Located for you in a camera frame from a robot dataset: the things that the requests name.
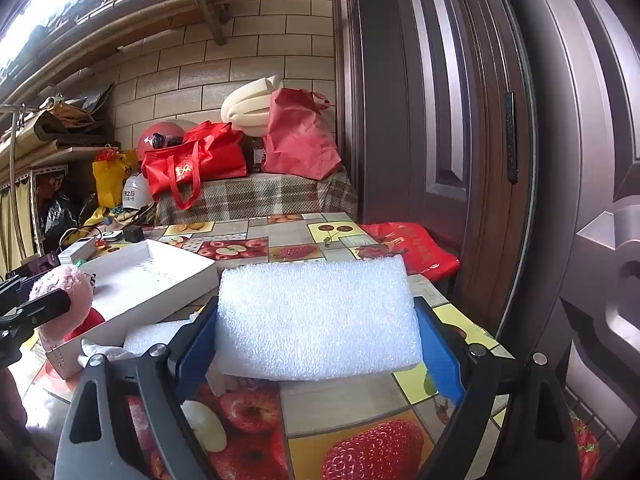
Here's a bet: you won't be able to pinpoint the white power bank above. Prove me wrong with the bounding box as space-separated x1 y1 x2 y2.
58 237 98 265

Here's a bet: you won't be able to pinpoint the crumpled white tissue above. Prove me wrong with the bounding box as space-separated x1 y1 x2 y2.
77 338 131 367

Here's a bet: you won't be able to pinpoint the red printed bag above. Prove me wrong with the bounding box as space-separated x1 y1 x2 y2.
360 222 461 288

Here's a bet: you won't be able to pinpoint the small white foam piece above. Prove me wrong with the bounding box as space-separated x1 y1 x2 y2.
122 321 201 356

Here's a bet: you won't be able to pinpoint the red nonwoven bag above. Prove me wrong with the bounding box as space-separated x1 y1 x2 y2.
262 87 343 181

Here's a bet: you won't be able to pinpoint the metal wall bracket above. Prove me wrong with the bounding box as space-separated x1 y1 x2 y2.
194 0 232 47

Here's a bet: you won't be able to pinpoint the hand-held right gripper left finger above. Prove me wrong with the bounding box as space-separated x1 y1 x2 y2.
52 296 221 480

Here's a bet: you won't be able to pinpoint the black door handle strip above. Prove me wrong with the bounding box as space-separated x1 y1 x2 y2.
506 91 519 183

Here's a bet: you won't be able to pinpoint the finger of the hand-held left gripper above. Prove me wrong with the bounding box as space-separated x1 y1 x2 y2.
0 289 72 332

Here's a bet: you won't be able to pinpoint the white foam block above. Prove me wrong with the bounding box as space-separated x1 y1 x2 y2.
214 255 423 381

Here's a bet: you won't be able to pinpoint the white cardboard box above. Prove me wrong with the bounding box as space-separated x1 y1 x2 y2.
45 239 219 378

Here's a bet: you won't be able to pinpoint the cream foam roll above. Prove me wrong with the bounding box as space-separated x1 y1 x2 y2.
221 75 285 138

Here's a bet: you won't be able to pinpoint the brown folded bags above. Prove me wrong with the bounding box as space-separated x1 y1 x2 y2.
22 82 116 147

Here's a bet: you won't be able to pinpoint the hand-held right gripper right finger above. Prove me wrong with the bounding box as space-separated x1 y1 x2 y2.
412 296 583 480

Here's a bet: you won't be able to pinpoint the plaid cloth cover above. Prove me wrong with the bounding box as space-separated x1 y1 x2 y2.
154 167 358 226

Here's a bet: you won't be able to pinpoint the yellow shopping bag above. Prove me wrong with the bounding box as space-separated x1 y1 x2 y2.
92 149 141 208

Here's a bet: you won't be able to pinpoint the brown metal door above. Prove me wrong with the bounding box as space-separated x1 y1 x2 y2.
345 0 640 461

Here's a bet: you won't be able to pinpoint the pink plush toy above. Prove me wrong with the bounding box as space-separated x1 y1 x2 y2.
28 266 96 351

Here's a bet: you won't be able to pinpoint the black plastic bag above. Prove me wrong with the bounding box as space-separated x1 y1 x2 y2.
42 190 81 241

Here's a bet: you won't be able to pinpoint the red tote bag with handles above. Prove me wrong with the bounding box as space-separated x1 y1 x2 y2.
141 121 249 211

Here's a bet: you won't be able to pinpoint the small red object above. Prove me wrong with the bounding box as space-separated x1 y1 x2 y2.
66 308 106 342

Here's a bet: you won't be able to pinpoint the fruit print tablecloth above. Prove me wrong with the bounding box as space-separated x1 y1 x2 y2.
0 212 601 480

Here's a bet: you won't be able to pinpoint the yellow crumpled cloth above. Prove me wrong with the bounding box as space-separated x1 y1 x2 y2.
80 205 156 227

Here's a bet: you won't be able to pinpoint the pink helmet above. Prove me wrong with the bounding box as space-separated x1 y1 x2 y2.
137 121 187 161

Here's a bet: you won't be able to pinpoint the white helmet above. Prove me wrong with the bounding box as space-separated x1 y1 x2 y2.
121 172 156 211

